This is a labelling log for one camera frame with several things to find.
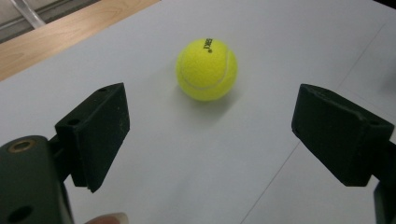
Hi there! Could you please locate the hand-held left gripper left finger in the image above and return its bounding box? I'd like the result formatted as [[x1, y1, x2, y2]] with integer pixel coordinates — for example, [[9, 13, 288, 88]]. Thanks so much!
[[54, 81, 132, 194]]

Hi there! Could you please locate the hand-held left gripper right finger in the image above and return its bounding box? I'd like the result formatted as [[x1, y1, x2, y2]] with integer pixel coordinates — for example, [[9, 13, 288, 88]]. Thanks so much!
[[290, 82, 396, 188]]

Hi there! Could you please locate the yellow tennis ball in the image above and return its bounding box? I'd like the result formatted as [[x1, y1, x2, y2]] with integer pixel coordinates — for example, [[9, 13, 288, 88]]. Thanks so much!
[[175, 37, 239, 103]]

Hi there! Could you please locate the wooden table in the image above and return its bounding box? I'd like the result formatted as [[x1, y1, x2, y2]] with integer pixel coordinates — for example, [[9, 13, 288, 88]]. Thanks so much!
[[0, 0, 162, 83]]

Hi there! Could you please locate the white desk frame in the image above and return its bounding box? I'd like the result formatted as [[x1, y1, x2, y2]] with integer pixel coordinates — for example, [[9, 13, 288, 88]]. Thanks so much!
[[9, 0, 47, 30]]

